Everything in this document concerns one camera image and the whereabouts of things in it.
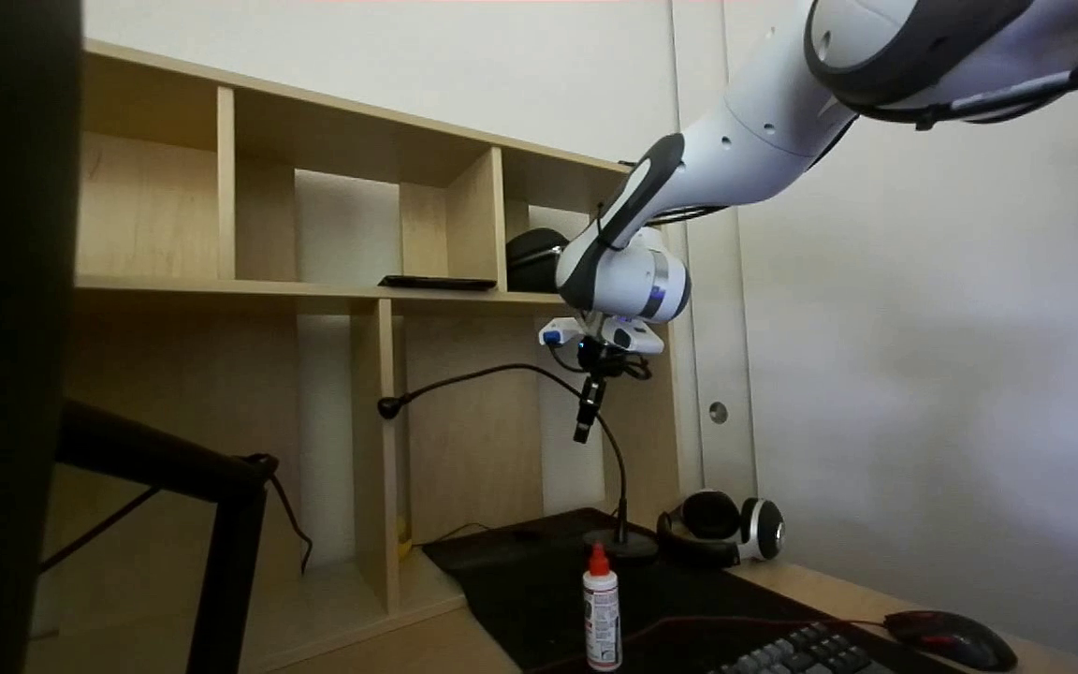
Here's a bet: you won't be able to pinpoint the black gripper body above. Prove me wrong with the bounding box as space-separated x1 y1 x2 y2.
577 337 652 383

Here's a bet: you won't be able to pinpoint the black gooseneck desktop microphone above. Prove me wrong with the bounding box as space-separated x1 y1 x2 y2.
375 359 663 560

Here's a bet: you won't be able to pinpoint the black and silver headphones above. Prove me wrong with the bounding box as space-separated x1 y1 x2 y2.
657 490 787 568

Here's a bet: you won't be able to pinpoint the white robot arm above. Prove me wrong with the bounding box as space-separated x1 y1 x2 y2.
555 0 1078 325

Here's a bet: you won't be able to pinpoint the white glue bottle red cap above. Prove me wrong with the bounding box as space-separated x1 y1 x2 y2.
581 544 624 674

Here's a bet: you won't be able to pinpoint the black desk mat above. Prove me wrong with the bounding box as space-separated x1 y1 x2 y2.
421 509 958 674

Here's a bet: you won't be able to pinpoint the flat black item on shelf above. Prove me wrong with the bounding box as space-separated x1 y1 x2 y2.
376 272 493 290

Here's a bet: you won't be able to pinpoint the light wooden shelf unit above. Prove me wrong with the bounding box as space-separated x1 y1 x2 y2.
68 45 679 674

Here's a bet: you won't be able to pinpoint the grey mechanical keyboard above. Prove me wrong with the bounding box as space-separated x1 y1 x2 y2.
708 622 893 674

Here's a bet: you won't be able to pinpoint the black and red mouse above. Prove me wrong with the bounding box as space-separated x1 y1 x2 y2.
884 609 1016 670

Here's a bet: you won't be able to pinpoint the black monitor with stand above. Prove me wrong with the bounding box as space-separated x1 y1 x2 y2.
0 0 264 674

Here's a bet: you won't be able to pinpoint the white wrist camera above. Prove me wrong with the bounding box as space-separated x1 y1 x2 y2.
537 315 663 357

